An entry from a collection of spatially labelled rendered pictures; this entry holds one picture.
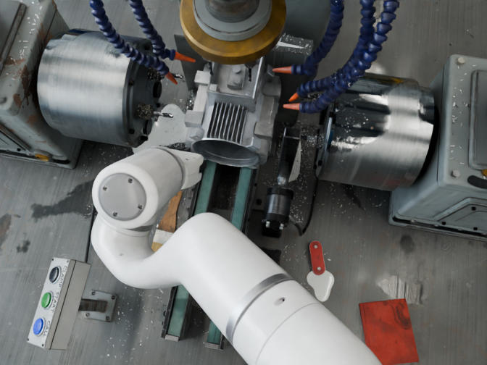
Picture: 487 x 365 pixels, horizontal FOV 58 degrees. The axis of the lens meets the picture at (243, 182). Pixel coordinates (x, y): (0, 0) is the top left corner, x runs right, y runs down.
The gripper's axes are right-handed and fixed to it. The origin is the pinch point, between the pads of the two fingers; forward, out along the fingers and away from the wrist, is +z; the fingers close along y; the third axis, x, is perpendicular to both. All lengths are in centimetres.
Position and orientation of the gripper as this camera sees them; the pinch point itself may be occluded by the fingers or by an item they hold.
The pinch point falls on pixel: (183, 156)
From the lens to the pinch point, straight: 85.4
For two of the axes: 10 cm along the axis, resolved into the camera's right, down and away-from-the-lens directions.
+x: 1.5, -9.6, -2.3
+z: 1.0, -2.2, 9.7
